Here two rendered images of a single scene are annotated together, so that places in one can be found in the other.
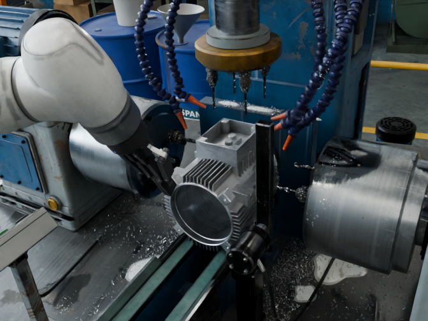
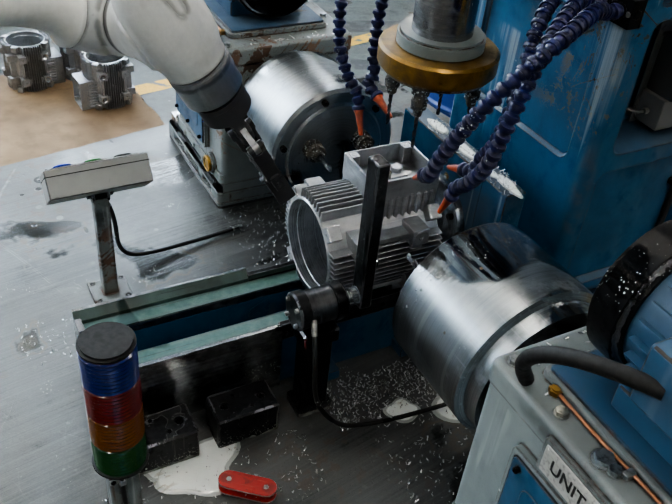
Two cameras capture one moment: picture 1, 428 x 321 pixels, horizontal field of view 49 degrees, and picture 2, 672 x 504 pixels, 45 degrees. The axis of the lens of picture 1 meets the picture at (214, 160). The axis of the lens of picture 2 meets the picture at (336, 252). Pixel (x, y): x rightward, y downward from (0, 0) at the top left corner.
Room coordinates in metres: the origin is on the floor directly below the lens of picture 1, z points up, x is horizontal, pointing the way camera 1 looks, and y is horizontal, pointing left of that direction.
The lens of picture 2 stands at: (-0.12, -0.49, 1.81)
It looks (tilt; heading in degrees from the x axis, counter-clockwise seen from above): 38 degrees down; 28
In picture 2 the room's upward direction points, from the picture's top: 6 degrees clockwise
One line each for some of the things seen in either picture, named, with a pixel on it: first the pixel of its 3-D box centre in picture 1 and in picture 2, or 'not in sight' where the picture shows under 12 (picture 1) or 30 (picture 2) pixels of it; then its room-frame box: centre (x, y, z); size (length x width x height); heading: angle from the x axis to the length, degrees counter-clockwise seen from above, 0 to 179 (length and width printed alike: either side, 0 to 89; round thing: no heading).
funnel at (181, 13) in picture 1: (183, 30); not in sight; (2.50, 0.12, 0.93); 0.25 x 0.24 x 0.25; 158
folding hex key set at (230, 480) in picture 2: not in sight; (247, 486); (0.48, -0.07, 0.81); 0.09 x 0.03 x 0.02; 110
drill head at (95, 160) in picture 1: (115, 140); (300, 115); (1.10, 0.26, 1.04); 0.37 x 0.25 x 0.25; 59
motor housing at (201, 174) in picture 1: (223, 191); (361, 232); (0.86, -0.02, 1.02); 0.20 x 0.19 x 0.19; 147
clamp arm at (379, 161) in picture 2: (264, 182); (368, 236); (0.73, -0.09, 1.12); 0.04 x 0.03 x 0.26; 149
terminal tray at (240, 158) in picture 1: (230, 147); (389, 180); (0.90, -0.04, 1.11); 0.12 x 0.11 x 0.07; 147
